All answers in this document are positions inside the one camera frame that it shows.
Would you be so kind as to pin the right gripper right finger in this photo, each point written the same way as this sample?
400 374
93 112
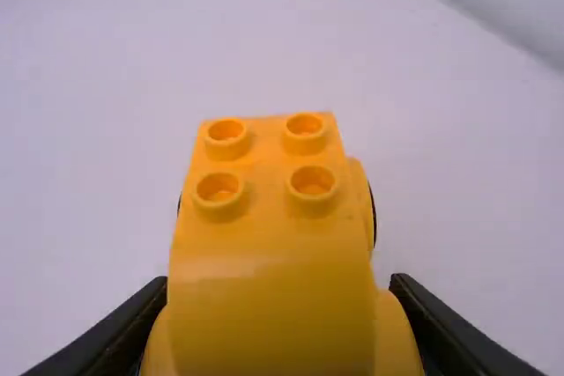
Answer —
454 332

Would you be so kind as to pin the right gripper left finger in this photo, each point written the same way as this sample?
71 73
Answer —
110 332

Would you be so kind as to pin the yellow toy car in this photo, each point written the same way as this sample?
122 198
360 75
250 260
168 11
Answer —
273 261

